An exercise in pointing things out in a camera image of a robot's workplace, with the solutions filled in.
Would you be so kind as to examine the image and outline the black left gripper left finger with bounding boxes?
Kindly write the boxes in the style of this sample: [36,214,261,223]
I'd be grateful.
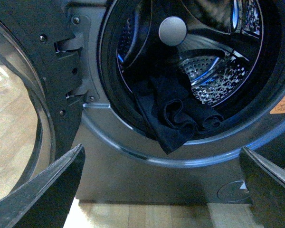
[0,144,85,228]

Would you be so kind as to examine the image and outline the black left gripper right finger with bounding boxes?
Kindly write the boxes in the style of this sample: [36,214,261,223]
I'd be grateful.
[239,147,285,228]

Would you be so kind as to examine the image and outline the black cloth garment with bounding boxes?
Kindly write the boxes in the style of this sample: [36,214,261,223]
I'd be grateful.
[132,74,224,154]

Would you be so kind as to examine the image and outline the washing machine door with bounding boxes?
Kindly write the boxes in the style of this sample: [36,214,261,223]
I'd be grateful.
[0,0,86,201]

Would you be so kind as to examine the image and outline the grey front-load washing machine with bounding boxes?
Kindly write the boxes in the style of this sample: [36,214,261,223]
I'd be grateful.
[67,0,285,204]

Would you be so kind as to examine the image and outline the steel washing drum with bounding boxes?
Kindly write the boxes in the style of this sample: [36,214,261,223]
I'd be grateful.
[116,0,263,106]

